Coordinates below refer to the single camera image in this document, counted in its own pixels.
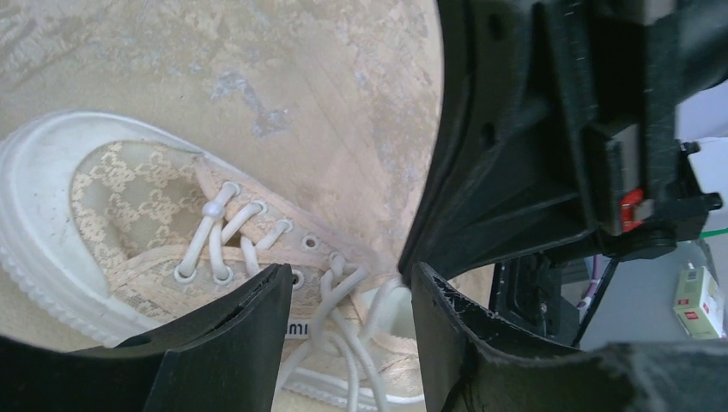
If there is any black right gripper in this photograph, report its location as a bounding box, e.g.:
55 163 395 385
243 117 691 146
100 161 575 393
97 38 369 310
398 1 727 281

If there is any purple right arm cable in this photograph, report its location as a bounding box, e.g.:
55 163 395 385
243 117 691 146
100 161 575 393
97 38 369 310
577 256 601 311

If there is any beige canvas sneaker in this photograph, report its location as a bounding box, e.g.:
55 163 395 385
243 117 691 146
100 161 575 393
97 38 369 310
0 111 434 410

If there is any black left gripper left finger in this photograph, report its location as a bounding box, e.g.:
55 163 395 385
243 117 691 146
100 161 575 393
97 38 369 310
1 264 292 411

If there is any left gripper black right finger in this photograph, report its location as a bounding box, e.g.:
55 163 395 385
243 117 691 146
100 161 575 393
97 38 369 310
411 264 727 411

